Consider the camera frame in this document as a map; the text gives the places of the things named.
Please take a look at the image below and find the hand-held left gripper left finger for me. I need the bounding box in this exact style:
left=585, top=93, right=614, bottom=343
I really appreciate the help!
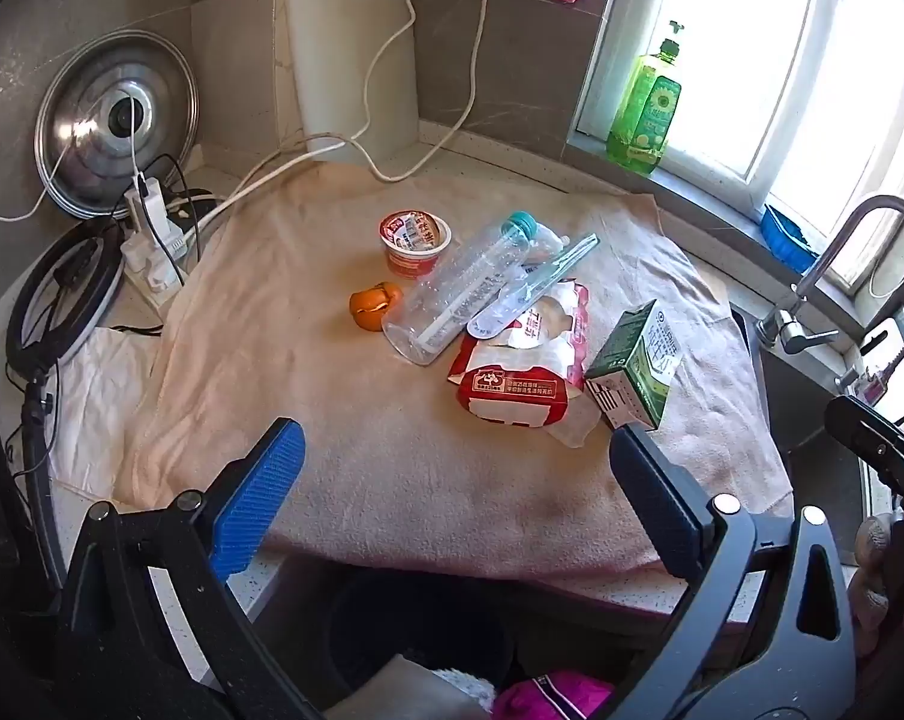
left=54, top=418, right=325, bottom=720

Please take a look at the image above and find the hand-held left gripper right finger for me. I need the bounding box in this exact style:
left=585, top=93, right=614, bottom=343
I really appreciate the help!
left=605, top=422, right=858, bottom=720

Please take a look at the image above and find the green milk carton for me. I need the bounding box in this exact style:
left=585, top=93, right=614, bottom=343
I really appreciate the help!
left=584, top=298, right=685, bottom=432

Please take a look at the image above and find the dark blue mesh basket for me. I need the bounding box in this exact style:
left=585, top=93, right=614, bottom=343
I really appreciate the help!
left=324, top=574, right=524, bottom=713

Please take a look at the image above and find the orange peel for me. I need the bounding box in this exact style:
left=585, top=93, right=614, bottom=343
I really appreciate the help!
left=349, top=281, right=406, bottom=333

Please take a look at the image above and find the clear green-edged toothbrush case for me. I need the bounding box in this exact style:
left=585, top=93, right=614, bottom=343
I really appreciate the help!
left=467, top=232, right=597, bottom=338

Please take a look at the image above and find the clear plastic bottle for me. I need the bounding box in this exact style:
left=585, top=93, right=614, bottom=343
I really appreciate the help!
left=382, top=211, right=565, bottom=367

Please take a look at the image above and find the red white yogurt cup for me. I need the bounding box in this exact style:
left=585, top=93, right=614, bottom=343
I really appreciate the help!
left=379, top=210, right=454, bottom=280

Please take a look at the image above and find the person's right hand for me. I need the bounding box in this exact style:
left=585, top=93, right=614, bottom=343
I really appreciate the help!
left=852, top=514, right=904, bottom=653

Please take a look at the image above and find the dark kitchen sink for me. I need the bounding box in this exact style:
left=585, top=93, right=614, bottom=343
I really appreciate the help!
left=729, top=300, right=873, bottom=541

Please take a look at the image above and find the beige towel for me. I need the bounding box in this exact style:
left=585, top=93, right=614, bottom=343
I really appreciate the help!
left=114, top=165, right=794, bottom=586

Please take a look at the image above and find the steel kitchen faucet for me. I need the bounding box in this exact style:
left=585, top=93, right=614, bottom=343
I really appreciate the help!
left=755, top=195, right=904, bottom=391

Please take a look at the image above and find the blue plastic container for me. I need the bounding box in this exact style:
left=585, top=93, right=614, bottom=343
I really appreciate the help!
left=761, top=204, right=820, bottom=275

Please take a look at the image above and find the pink garment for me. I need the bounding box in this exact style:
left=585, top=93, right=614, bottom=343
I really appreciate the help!
left=492, top=671, right=618, bottom=720

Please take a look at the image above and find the beige paper bag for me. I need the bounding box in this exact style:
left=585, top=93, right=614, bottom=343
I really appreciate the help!
left=324, top=652, right=483, bottom=720

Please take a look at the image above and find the white knitted cloth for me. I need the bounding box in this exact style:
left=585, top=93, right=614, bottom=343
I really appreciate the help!
left=429, top=667, right=498, bottom=713

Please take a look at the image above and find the white charger plug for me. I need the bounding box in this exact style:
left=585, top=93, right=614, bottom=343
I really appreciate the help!
left=125, top=176, right=169, bottom=230

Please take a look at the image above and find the green dish soap bottle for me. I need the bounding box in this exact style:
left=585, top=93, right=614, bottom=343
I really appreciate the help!
left=606, top=19, right=684, bottom=177

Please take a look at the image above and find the steel pot lid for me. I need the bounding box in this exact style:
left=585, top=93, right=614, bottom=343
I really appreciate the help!
left=34, top=30, right=200, bottom=220

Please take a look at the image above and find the white cutting board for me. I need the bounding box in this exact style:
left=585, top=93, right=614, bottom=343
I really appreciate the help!
left=281, top=0, right=420, bottom=162

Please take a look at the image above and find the black ring light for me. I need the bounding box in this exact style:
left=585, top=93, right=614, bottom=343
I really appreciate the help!
left=2, top=221, right=130, bottom=578

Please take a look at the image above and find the white window frame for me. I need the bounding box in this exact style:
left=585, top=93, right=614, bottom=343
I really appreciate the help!
left=567, top=0, right=904, bottom=301

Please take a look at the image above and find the thin white charging cable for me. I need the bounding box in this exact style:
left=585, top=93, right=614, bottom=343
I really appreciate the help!
left=0, top=94, right=149, bottom=222

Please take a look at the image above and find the thick white power cable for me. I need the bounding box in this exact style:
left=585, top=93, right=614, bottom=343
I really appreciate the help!
left=185, top=0, right=531, bottom=256

